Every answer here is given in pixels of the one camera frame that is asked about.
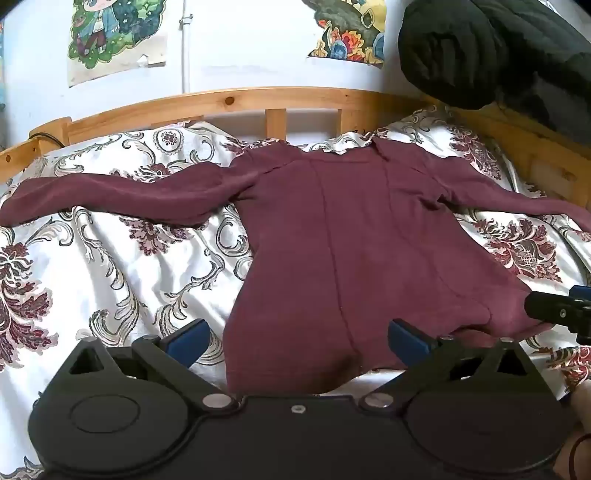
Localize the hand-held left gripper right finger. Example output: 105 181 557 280
360 318 536 411

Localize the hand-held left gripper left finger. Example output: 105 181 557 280
60 318 241 410

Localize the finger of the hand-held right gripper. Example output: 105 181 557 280
524 285 591 345

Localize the maroon sweater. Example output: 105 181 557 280
0 137 591 396

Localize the person's right forearm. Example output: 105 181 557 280
556 383 591 480

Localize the floral satin bed sheet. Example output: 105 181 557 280
0 104 591 480

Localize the black padded jacket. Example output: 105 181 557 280
398 0 591 145

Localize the wooden bed frame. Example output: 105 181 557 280
0 88 591 217

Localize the black cable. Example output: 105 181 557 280
28 132 64 149

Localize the white wall pipe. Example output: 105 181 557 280
180 0 195 93

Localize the green cartoon character wall poster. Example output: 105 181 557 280
67 0 168 88

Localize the colourful landscape wall poster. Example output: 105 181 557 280
302 0 386 66

